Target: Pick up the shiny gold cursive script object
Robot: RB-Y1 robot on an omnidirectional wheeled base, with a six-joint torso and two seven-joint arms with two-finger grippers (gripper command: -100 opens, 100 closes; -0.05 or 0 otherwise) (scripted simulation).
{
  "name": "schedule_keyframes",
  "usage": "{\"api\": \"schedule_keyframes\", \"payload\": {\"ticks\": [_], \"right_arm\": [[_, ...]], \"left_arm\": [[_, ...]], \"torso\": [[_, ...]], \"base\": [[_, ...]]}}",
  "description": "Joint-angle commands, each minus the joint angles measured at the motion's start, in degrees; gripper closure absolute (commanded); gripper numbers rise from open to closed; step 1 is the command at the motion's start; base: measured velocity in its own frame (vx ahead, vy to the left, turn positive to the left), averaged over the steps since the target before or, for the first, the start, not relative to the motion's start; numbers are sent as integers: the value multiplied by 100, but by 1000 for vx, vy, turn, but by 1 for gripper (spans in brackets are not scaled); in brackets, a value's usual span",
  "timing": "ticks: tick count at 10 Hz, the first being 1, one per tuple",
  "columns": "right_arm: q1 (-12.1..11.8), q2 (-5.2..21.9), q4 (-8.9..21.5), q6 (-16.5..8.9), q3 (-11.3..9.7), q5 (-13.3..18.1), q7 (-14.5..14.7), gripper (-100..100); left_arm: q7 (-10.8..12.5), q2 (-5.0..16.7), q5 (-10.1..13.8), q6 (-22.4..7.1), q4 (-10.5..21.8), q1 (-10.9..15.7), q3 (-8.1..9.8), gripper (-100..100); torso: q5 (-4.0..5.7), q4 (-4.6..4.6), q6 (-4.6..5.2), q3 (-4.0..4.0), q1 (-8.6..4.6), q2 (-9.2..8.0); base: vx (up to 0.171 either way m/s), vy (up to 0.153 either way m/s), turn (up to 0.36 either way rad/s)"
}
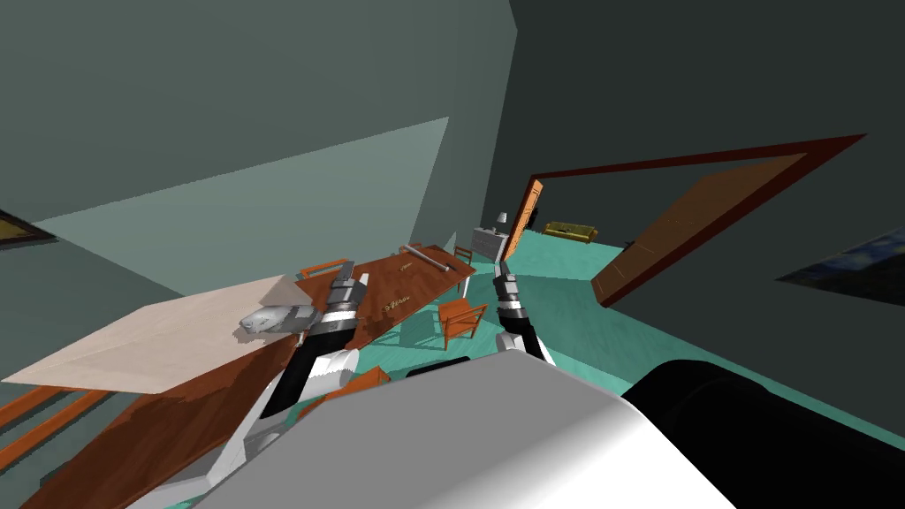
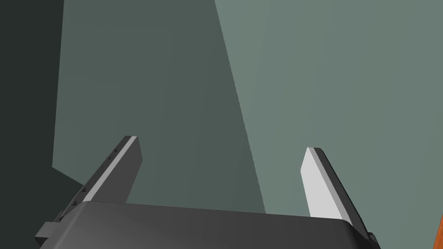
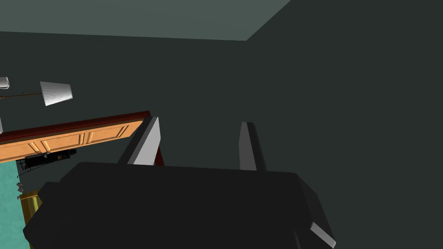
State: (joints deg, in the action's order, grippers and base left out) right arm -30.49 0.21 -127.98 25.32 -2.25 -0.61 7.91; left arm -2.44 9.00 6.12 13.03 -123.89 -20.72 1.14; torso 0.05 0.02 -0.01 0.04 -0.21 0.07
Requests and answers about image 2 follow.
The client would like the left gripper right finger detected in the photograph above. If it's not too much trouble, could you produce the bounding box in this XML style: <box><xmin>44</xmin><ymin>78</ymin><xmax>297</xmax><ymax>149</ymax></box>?
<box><xmin>300</xmin><ymin>147</ymin><xmax>372</xmax><ymax>239</ymax></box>

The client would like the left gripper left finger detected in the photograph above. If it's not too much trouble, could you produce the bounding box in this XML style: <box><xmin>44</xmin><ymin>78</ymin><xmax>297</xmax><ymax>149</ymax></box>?
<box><xmin>54</xmin><ymin>135</ymin><xmax>143</xmax><ymax>223</ymax></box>

